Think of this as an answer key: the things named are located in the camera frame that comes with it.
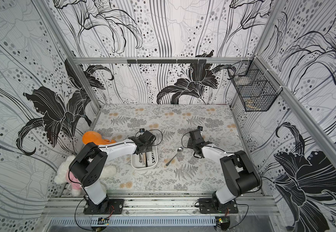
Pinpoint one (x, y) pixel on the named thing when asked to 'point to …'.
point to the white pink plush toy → (64, 175)
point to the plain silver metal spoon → (179, 149)
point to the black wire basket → (256, 88)
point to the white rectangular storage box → (138, 161)
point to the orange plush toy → (94, 137)
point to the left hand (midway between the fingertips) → (147, 148)
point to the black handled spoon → (146, 160)
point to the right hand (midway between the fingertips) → (194, 140)
